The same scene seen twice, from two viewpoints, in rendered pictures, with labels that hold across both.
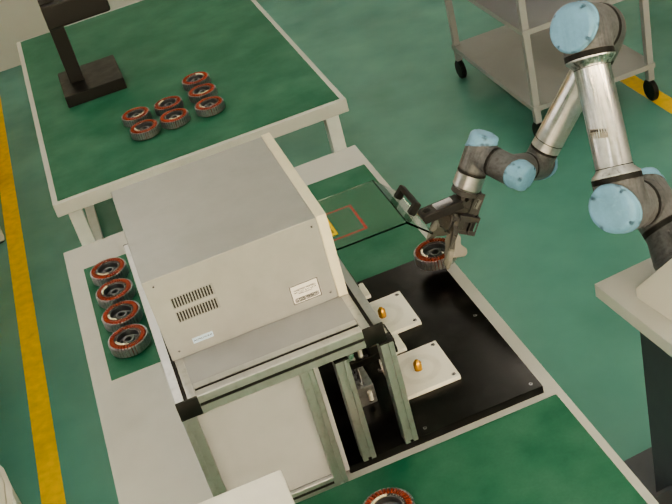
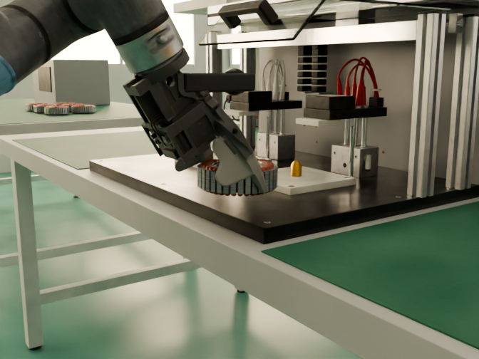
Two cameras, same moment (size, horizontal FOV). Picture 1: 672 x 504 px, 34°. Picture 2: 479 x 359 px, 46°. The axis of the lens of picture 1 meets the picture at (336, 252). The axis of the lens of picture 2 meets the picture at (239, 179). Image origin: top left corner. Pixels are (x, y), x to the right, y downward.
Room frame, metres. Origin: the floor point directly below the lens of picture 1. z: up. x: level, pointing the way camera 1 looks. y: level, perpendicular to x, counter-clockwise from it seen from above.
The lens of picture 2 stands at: (3.08, -0.57, 0.97)
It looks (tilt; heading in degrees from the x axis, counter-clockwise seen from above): 11 degrees down; 155
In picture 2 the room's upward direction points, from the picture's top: straight up
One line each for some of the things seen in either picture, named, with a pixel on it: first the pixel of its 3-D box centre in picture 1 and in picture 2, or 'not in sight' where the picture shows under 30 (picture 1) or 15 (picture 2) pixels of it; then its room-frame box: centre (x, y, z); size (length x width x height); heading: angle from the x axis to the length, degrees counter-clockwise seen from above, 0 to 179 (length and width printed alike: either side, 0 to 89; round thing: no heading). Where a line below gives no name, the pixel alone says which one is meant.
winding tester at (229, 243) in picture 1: (224, 239); not in sight; (2.07, 0.23, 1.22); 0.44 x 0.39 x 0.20; 10
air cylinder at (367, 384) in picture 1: (360, 387); (276, 144); (1.97, 0.03, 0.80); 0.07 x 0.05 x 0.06; 10
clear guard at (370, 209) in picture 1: (351, 225); (322, 26); (2.28, -0.05, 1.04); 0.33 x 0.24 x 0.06; 100
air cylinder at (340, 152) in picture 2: not in sight; (354, 159); (2.21, 0.07, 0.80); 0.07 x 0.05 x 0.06; 10
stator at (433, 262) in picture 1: (435, 254); (237, 175); (2.38, -0.25, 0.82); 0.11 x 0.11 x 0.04
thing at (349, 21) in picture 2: not in sight; (355, 26); (2.16, 0.09, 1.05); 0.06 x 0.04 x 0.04; 10
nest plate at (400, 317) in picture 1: (383, 317); (296, 179); (2.23, -0.07, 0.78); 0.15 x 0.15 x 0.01; 10
